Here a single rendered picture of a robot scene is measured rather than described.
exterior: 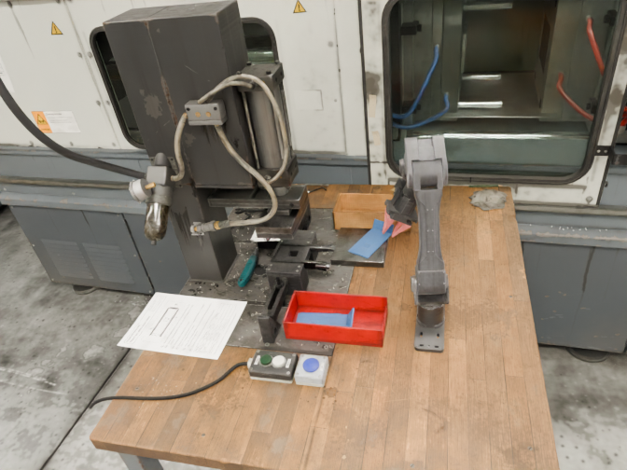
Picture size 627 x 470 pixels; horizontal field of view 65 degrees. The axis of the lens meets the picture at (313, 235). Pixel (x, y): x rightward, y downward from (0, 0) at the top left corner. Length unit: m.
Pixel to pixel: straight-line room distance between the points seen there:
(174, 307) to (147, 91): 0.61
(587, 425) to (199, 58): 1.94
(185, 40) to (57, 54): 1.26
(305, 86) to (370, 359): 1.05
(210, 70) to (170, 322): 0.69
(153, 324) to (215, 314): 0.17
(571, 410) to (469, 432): 1.25
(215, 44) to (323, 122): 0.84
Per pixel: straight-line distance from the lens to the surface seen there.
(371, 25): 1.70
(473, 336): 1.29
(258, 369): 1.21
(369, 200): 1.70
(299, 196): 1.30
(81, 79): 2.36
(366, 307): 1.33
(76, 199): 2.72
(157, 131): 1.30
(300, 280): 1.37
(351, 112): 1.85
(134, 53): 1.24
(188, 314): 1.45
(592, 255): 2.11
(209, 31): 1.14
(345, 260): 1.48
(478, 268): 1.49
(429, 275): 1.21
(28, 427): 2.72
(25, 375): 2.97
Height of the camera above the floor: 1.85
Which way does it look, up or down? 36 degrees down
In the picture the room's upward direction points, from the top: 8 degrees counter-clockwise
